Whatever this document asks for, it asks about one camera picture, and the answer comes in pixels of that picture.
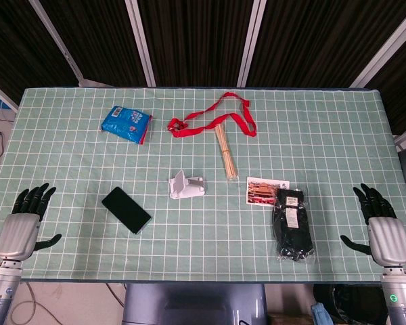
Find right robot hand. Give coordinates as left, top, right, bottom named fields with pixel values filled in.
left=340, top=183, right=406, bottom=268

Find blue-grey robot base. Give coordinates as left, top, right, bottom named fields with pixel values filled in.
left=121, top=282, right=268, bottom=325

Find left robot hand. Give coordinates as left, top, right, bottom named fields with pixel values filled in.
left=0, top=183, right=62, bottom=261

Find black gloves in plastic bag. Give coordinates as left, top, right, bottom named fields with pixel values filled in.
left=270, top=184, right=317, bottom=263

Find palace picture postcard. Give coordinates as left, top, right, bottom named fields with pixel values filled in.
left=246, top=176, right=290, bottom=206

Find black bag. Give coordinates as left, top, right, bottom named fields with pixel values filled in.
left=313, top=283, right=390, bottom=325

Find blue cloth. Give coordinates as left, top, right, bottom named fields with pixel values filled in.
left=310, top=302, right=336, bottom=325

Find white folding phone stand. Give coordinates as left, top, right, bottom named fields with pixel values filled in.
left=168, top=170, right=205, bottom=200

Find green checked tablecloth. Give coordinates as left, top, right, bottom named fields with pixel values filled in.
left=0, top=87, right=406, bottom=282

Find black smartphone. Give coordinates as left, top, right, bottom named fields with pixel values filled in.
left=101, top=186, right=153, bottom=235

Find bundle of wooden sticks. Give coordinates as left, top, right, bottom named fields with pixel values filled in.
left=215, top=124, right=239, bottom=181

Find brown cardboard box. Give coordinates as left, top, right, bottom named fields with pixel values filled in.
left=267, top=313, right=314, bottom=325

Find blue snack packet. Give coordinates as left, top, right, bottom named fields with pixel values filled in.
left=100, top=105, right=154, bottom=146

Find red lanyard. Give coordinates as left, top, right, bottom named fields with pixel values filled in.
left=165, top=91, right=258, bottom=139

